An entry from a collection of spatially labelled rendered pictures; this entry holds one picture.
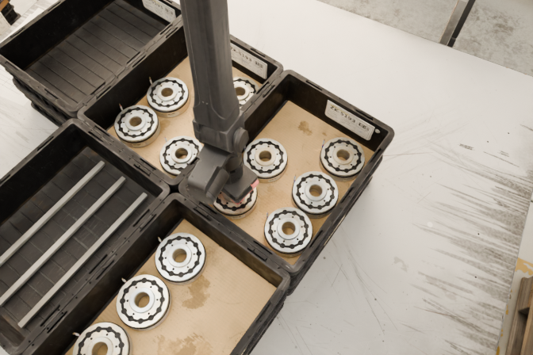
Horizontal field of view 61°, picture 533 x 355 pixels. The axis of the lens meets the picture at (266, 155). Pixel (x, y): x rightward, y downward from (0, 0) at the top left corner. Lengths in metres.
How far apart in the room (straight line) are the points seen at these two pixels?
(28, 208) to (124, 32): 0.54
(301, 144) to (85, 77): 0.59
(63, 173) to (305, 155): 0.57
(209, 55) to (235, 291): 0.52
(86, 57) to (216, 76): 0.72
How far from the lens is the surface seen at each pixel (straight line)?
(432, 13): 2.74
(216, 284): 0.98
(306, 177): 1.03
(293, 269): 0.88
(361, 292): 1.13
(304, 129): 1.13
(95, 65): 1.31
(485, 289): 1.23
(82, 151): 1.17
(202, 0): 0.59
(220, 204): 1.00
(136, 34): 1.36
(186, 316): 0.98
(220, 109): 0.71
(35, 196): 1.16
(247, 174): 0.91
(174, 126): 1.15
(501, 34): 2.78
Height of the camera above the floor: 1.78
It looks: 61 degrees down
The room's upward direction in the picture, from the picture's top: 2 degrees clockwise
